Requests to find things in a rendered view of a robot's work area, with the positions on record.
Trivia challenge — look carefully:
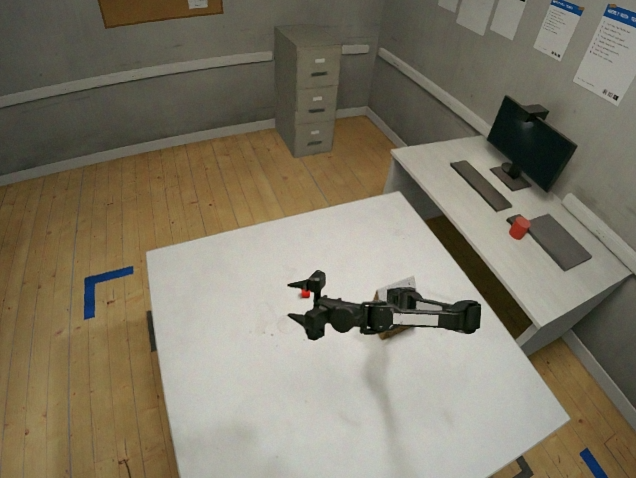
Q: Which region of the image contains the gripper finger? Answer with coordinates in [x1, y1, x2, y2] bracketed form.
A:
[287, 313, 309, 335]
[287, 278, 309, 292]

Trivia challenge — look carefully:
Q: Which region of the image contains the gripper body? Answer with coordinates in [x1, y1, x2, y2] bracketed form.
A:
[308, 270, 343, 341]

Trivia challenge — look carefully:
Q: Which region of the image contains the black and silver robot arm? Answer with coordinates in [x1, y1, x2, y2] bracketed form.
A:
[304, 287, 482, 338]

